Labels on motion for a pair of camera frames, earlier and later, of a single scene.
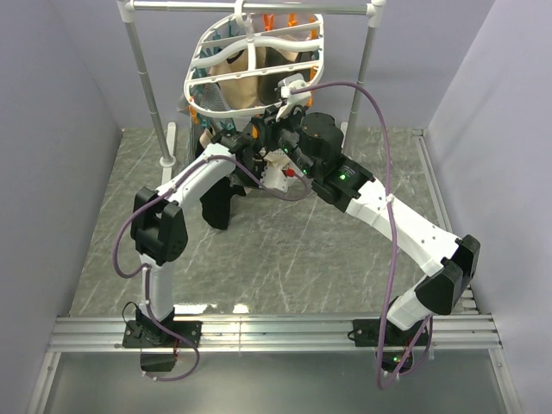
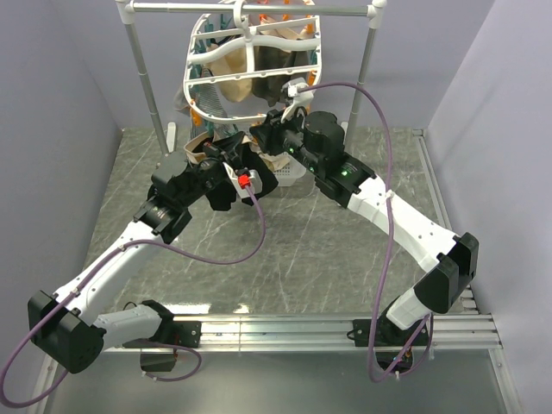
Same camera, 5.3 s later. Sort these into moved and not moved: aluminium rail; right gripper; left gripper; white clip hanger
Moved: left gripper
Not moved: aluminium rail; white clip hanger; right gripper
